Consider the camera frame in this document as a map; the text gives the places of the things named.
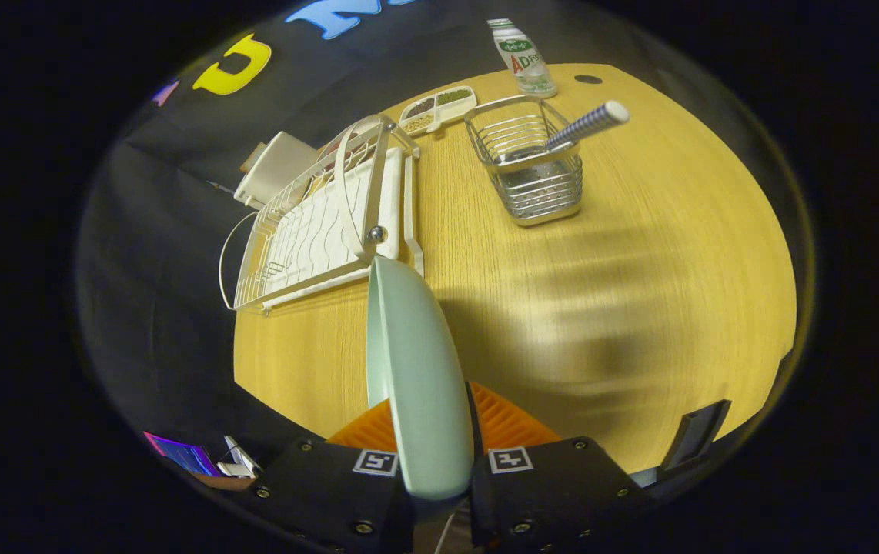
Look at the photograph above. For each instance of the bread slice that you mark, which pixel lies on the bread slice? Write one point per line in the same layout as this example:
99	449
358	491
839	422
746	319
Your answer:
251	158

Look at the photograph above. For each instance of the phone with lit screen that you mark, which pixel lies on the phone with lit screen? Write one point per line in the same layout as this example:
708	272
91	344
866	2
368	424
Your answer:
185	455

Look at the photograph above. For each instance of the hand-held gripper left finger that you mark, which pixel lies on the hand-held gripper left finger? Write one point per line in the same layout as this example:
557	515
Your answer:
316	492

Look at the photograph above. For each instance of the light green plate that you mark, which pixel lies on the light green plate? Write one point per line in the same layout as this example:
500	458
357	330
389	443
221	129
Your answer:
420	385

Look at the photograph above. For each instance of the white divided tray with grains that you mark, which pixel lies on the white divided tray with grains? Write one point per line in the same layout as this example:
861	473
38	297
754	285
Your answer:
436	109

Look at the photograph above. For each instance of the white drink bottle green label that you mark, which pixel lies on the white drink bottle green label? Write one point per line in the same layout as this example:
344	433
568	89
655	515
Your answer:
524	61

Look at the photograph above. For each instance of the white toaster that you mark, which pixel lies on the white toaster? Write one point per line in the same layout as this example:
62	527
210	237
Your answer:
278	165

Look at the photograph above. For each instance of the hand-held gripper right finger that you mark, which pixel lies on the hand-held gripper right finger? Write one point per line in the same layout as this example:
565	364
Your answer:
547	492

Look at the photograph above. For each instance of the black backdrop cloth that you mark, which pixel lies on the black backdrop cloth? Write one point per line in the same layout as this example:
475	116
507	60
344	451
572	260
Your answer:
162	231

